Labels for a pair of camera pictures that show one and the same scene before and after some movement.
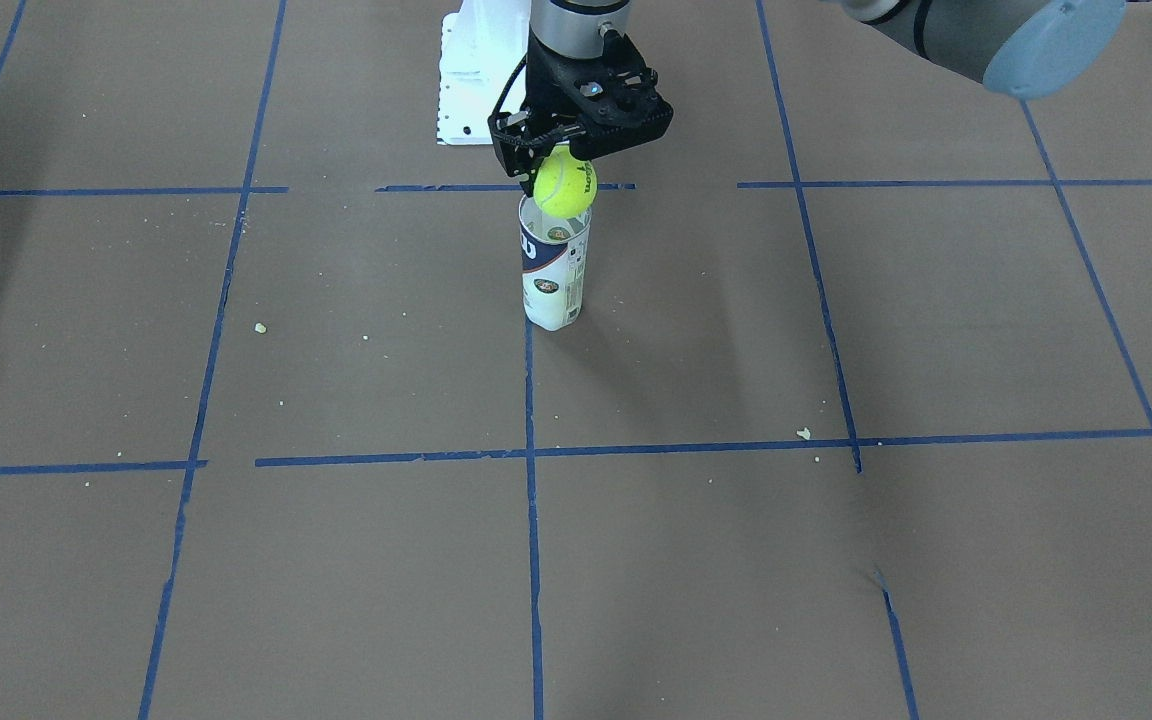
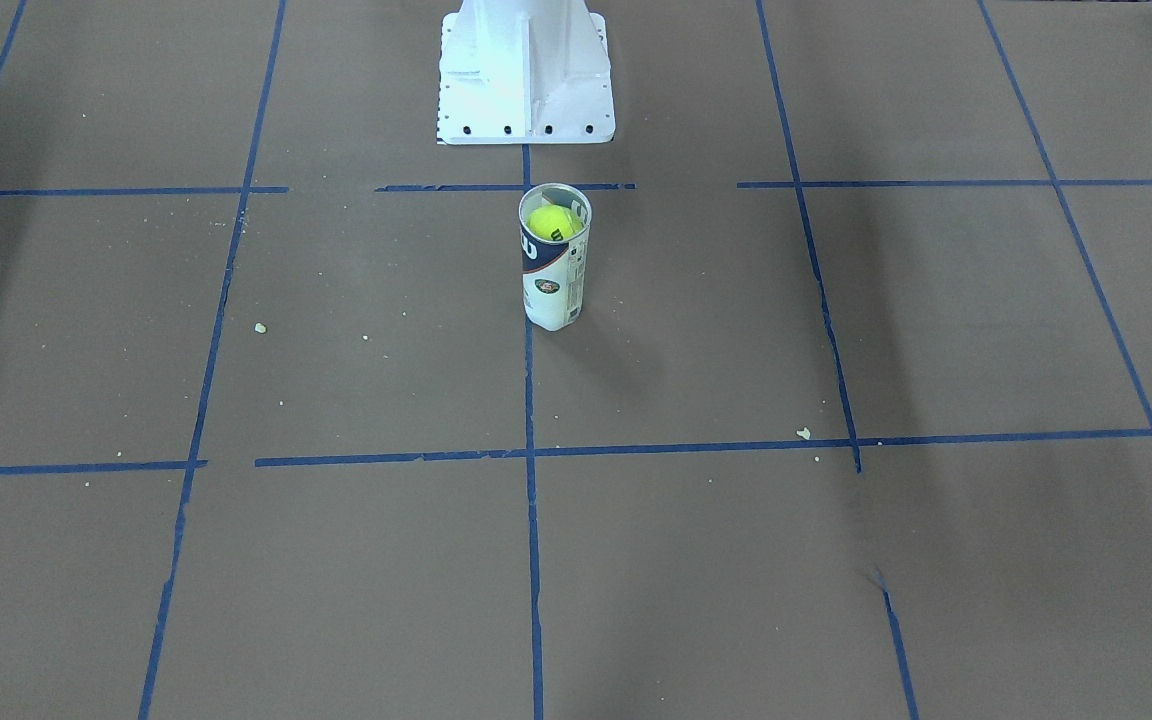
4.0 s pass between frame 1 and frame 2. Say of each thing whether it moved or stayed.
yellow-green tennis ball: moved
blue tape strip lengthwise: stayed
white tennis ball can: stayed
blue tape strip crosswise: stayed
